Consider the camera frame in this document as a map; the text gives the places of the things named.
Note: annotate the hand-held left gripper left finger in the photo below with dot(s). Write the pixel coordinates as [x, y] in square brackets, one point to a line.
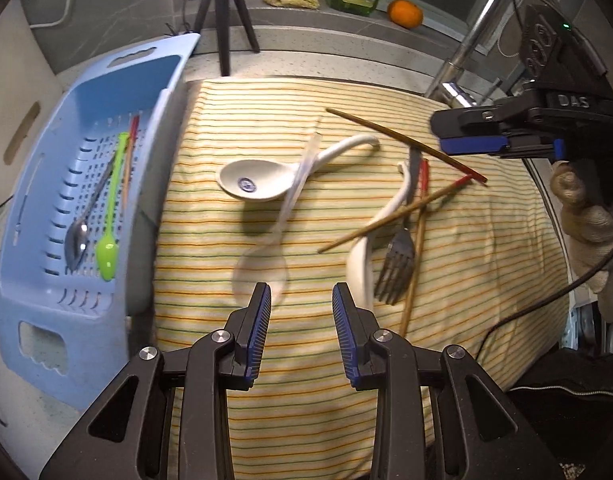
[259, 340]

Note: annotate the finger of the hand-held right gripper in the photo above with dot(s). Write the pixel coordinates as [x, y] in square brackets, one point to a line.
[559, 150]
[476, 145]

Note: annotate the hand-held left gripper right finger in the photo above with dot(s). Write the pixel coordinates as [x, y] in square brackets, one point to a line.
[344, 340]

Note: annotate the red wooden chopstick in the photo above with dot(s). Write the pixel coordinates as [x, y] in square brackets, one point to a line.
[436, 195]
[425, 175]
[134, 130]
[376, 131]

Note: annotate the clear plastic spoon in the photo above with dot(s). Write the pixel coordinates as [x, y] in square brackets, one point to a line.
[261, 275]

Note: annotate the plain white ceramic spoon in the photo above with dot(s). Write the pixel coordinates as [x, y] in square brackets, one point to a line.
[361, 270]

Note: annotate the stainless steel fork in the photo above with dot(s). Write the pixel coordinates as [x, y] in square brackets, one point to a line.
[394, 270]

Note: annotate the white ceramic spoon blue mark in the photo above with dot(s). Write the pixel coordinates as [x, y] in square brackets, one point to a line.
[246, 185]

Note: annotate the green plastic spoon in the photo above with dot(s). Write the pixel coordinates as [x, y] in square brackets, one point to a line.
[106, 260]

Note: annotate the stainless steel spoon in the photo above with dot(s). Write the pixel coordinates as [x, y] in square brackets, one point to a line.
[76, 247]

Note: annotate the blue plastic basket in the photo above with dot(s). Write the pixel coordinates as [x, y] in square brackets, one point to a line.
[41, 285]

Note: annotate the person's right hand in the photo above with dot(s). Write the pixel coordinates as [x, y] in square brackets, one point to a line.
[586, 230]

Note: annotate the striped yellow cloth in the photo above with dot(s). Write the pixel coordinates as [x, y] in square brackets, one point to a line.
[311, 410]

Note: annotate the chrome faucet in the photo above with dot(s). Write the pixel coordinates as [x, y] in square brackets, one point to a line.
[466, 45]

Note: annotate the orange fruit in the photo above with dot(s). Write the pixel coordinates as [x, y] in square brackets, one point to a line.
[405, 13]

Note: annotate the black tripod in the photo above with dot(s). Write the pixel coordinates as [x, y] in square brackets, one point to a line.
[226, 10]

